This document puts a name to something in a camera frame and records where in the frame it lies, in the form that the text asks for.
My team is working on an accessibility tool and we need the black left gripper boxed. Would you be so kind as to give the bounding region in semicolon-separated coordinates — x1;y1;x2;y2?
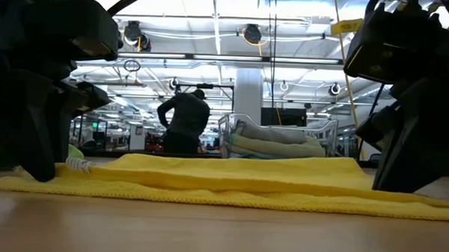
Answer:
0;0;116;185

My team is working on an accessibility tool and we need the pale green towel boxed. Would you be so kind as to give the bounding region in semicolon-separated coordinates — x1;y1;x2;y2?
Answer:
230;133;327;159

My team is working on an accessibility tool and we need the blue-grey towel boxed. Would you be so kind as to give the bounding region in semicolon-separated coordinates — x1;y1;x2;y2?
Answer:
235;119;308;145

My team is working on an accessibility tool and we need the yellow towel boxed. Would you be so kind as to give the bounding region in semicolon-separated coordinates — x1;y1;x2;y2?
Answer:
0;145;449;221

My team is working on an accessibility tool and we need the bright green towel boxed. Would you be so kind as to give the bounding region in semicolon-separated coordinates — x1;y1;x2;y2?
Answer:
0;135;85;174

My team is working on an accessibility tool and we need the clear plastic bin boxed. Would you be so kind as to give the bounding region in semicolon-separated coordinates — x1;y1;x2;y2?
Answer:
216;112;339;163

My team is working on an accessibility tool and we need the black background screen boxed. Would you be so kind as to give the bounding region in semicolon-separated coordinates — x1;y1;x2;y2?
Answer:
260;106;308;129

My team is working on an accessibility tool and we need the person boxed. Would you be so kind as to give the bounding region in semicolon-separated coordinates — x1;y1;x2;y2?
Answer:
155;87;213;156

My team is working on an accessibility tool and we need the yellow label tag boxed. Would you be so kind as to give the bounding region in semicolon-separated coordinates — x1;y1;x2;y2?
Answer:
330;16;364;37

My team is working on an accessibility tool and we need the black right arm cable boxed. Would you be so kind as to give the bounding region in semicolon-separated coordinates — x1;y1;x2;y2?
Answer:
358;82;385;161

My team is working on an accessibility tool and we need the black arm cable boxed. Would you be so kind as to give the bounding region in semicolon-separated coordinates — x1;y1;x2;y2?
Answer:
107;0;153;18
358;82;385;161

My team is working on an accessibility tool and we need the black metal table frame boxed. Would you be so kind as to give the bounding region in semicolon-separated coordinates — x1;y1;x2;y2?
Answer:
79;147;382;169

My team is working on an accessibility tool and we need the yellow cable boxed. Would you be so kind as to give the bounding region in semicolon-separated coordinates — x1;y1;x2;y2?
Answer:
328;0;370;161

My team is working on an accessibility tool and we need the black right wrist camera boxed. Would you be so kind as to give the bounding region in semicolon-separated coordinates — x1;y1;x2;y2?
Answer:
343;0;445;86

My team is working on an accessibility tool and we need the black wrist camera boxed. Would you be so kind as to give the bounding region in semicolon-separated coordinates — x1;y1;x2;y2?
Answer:
24;0;125;63
343;0;445;86

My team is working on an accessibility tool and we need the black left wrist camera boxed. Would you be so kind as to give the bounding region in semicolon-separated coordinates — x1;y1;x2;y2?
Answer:
24;0;125;63

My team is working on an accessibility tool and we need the ceiling cable reel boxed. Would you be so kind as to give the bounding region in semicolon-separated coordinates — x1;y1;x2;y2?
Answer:
243;22;265;46
121;19;153;52

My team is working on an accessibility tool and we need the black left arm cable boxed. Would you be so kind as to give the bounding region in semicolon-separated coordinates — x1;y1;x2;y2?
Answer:
107;0;153;18

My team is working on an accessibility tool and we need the black background workstation frame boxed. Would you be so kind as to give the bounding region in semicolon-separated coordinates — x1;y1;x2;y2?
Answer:
171;82;236;138

